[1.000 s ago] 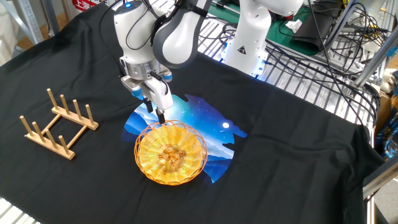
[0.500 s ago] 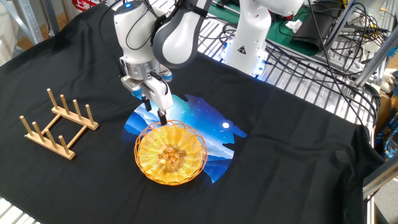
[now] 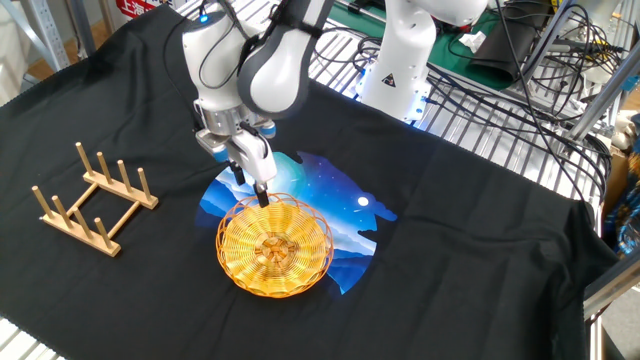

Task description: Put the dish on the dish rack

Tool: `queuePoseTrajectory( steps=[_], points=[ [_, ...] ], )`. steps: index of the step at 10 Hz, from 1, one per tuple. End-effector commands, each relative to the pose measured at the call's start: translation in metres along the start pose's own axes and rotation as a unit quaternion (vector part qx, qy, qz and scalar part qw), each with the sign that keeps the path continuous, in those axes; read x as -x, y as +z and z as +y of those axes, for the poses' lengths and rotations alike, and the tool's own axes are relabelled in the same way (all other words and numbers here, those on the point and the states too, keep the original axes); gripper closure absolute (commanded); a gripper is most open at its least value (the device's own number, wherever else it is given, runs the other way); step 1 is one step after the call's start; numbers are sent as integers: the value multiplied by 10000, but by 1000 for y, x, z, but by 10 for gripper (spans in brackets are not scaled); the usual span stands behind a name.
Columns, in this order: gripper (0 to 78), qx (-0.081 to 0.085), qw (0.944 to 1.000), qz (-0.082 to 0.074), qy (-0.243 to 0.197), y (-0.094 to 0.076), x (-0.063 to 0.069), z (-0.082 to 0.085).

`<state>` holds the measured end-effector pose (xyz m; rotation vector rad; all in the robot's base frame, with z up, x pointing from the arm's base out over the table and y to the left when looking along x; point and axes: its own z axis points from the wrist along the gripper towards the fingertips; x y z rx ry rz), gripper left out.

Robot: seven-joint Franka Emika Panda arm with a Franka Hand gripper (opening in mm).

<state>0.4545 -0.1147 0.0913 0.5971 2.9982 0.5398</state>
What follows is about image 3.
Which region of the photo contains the black cloth with blue print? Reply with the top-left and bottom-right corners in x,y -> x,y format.
0,4 -> 621,360

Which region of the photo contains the silver gripper-mounted camera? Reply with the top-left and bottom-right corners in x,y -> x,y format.
194,127 -> 231,164

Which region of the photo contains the red sign with white text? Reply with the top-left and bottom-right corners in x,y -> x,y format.
115,0 -> 174,20

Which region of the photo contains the white crumpled paper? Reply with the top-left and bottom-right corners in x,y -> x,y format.
457,30 -> 488,54

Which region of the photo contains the brown cardboard box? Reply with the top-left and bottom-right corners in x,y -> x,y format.
602,147 -> 632,216

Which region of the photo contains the slanted aluminium extrusion post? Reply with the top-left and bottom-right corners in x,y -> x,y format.
568,47 -> 640,143

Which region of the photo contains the blue patterned bag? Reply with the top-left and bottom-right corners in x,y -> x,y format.
602,184 -> 640,257

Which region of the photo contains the black cable tangle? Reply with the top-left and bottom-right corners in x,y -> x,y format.
424,0 -> 626,204

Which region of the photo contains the black rolled pouch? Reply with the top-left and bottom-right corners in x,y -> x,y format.
467,3 -> 554,85

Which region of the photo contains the dark steel post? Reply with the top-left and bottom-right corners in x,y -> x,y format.
67,0 -> 97,57

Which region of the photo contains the orange woven basket dish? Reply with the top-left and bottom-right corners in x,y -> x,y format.
215,192 -> 335,300

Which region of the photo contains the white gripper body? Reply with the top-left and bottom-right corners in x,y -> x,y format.
227,130 -> 279,187

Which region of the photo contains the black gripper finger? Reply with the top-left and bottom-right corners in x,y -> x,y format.
228,160 -> 247,187
252,180 -> 271,209

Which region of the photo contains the aluminium frame rail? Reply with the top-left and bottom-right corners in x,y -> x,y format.
582,252 -> 640,321

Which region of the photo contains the black looped cable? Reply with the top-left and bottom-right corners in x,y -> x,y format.
312,27 -> 384,84

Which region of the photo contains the white rounded object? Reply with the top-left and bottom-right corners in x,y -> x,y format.
610,113 -> 640,151

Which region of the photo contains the green mat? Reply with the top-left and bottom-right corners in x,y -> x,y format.
327,0 -> 524,92

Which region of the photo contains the wooden peg dish rack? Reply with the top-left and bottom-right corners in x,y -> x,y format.
30,141 -> 160,259

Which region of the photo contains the grey perforated steel frame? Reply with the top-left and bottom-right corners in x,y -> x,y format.
0,0 -> 71,74

